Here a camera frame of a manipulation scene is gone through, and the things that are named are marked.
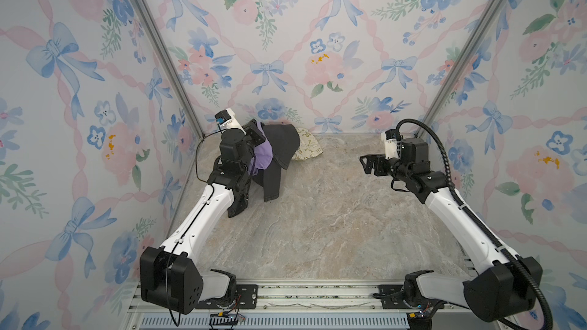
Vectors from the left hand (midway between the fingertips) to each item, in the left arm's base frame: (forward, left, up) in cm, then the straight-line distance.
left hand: (257, 116), depth 73 cm
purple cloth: (-8, -2, -10) cm, 12 cm away
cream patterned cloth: (+20, -19, -36) cm, 45 cm away
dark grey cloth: (+6, -8, -17) cm, 20 cm away
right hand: (-5, -39, -13) cm, 41 cm away
